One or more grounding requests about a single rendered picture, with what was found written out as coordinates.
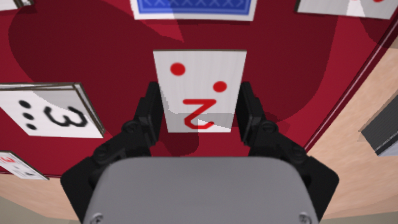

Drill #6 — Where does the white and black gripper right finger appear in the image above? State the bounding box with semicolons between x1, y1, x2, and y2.
235;82;340;223

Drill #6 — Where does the dark red card cloth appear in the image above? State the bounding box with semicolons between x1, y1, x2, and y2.
0;0;398;175

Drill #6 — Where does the blue playing card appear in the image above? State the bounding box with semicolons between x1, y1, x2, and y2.
131;0;257;21

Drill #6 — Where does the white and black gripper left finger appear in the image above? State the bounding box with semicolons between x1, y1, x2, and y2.
60;82;164;224

